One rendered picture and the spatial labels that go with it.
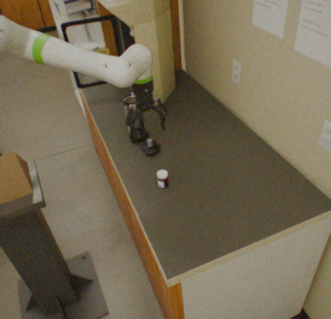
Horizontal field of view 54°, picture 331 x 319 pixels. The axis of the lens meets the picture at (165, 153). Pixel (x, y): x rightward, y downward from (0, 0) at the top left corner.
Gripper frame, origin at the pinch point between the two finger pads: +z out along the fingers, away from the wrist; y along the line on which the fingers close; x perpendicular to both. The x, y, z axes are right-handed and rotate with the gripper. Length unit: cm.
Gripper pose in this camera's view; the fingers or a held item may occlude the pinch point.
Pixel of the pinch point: (148, 131)
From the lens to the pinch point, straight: 150.6
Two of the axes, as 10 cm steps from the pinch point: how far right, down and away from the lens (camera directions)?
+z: 0.9, 7.8, 6.2
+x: 3.8, 5.6, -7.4
